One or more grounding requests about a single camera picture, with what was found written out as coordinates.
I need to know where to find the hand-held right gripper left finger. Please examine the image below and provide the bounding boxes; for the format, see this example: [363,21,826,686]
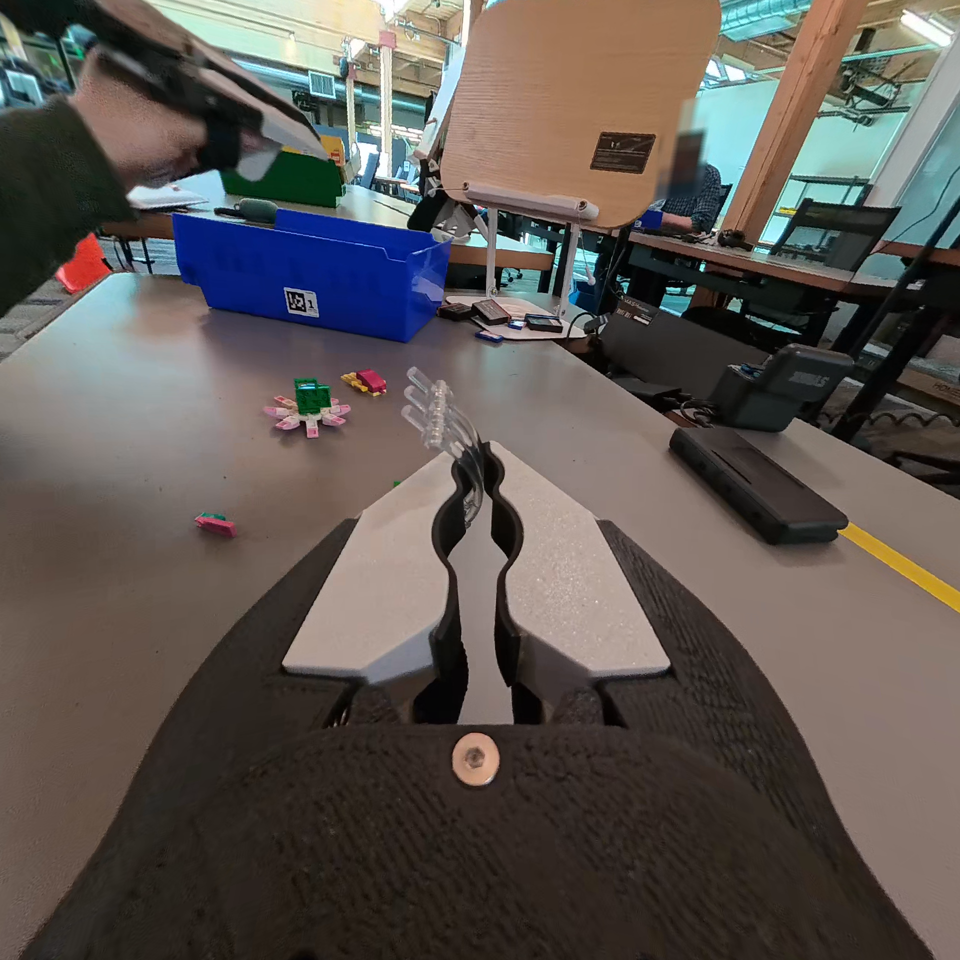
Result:
[282,450,483,714]

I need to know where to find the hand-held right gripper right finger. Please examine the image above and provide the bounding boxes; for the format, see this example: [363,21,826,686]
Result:
[483,441,672,710]

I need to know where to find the transparent curved lego piece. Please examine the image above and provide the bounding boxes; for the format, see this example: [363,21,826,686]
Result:
[402,366,485,526]

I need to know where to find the green and pink lego flower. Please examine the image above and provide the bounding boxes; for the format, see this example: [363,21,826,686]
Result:
[262,377,352,439]

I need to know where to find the person's left forearm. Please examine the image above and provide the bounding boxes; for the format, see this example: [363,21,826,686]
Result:
[0,97,140,316]

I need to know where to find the person's left hand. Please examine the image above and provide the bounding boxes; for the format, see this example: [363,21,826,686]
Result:
[75,48,215,190]

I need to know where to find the green cardboard box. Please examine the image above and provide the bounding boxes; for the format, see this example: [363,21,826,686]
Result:
[219,146,350,210]

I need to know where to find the dark green pouch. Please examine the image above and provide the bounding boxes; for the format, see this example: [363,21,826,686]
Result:
[213,197,280,225]

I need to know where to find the white papers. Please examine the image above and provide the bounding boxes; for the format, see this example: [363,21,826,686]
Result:
[127,183,210,210]

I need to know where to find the blue plastic bin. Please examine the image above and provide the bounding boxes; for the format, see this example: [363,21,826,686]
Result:
[171,208,454,344]

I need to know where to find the black flat case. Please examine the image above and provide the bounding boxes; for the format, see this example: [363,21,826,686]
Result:
[669,424,850,546]

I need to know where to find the orange cone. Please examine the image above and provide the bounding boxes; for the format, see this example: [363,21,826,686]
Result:
[54,232,114,295]

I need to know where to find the dark grey case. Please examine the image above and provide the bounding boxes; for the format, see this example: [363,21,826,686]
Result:
[600,307,766,406]

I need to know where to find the light wooden chair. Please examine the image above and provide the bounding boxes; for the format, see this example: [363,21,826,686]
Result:
[408,0,723,342]

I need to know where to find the grey battery charger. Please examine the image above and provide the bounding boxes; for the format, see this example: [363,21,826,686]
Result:
[708,343,856,434]

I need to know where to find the yellow tape strip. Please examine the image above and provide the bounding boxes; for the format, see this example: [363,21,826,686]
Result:
[838,522,960,615]

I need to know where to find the wooden desk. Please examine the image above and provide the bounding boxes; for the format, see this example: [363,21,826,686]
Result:
[630,228,960,305]

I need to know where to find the black pole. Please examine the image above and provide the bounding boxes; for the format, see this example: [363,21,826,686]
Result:
[831,217,960,444]

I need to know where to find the black laptop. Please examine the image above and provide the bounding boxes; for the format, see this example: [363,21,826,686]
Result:
[768,197,903,273]

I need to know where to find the wooden post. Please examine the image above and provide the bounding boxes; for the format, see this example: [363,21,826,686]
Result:
[720,0,871,234]

